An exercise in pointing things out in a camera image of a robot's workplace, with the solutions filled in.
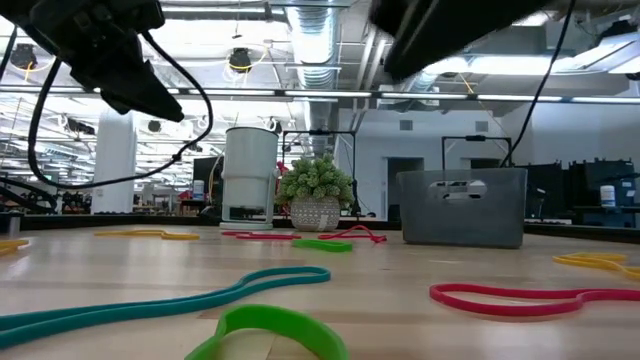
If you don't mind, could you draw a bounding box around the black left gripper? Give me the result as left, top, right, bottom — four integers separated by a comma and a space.
29, 0, 185, 124

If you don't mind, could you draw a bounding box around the yellow rubber band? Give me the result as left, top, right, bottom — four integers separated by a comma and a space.
552, 251, 640, 281
93, 228, 202, 242
0, 239, 31, 257

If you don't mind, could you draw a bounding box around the red rubber band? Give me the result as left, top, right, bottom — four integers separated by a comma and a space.
221, 230, 303, 242
317, 224, 389, 246
428, 282, 640, 319

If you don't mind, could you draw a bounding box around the grey translucent plastic bin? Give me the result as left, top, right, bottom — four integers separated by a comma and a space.
397, 167, 529, 250

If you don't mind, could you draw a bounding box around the teal rubber band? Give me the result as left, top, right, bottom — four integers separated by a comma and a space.
0, 265, 332, 351

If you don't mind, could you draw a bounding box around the green rubber band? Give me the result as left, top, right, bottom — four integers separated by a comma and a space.
184, 303, 351, 360
290, 238, 353, 254

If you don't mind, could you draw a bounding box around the white building pillar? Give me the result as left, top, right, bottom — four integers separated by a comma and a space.
91, 110, 138, 215

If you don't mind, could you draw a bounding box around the black ceiling-hung device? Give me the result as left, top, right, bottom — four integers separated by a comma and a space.
9, 43, 39, 72
227, 46, 255, 74

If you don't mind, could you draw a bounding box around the long LED light bar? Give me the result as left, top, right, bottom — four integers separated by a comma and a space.
0, 85, 640, 105

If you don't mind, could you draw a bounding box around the tall white insulated tumbler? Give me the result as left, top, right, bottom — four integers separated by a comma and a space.
218, 126, 281, 232

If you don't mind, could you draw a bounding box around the dark doorway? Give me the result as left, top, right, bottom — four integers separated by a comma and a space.
386, 156, 426, 222

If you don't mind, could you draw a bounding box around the dark background shelving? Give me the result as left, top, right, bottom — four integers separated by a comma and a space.
517, 158, 640, 229

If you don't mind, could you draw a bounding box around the artificial plant in patterned pot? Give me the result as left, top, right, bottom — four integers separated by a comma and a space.
273, 152, 355, 233

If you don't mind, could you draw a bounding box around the white plastic bottle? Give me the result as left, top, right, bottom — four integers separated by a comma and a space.
599, 184, 618, 209

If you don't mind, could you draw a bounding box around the silver spiral air duct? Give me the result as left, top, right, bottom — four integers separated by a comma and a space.
284, 0, 343, 157
403, 62, 451, 95

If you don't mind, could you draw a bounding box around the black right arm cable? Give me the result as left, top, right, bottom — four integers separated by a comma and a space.
499, 0, 577, 169

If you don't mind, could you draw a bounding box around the black aluminium table frame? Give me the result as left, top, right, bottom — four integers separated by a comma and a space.
0, 212, 640, 245

